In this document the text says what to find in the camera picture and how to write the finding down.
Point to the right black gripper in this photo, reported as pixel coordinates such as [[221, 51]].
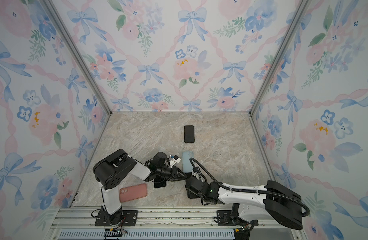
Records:
[[191, 196]]

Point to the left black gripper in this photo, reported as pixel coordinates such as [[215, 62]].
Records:
[[174, 176]]

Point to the light blue phone case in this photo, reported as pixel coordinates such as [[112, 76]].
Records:
[[187, 166]]

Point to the black phone case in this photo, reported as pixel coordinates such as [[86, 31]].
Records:
[[189, 134]]

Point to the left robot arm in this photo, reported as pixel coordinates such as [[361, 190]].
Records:
[[113, 169]]

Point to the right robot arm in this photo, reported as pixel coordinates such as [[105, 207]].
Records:
[[272, 201]]

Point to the black phone left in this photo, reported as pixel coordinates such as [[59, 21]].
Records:
[[160, 183]]

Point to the pink phone case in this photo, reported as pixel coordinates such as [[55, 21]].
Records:
[[133, 193]]

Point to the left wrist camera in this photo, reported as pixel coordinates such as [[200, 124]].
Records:
[[163, 160]]

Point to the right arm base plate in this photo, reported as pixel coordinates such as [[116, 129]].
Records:
[[229, 218]]

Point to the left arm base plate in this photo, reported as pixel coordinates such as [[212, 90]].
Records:
[[125, 218]]

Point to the aluminium rail frame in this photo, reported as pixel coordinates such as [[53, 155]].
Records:
[[161, 215]]

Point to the right aluminium corner post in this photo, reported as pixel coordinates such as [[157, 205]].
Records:
[[283, 47]]

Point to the aluminium corner post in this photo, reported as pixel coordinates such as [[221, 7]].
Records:
[[283, 47], [61, 27]]

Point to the left aluminium corner post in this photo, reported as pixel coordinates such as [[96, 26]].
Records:
[[61, 27]]

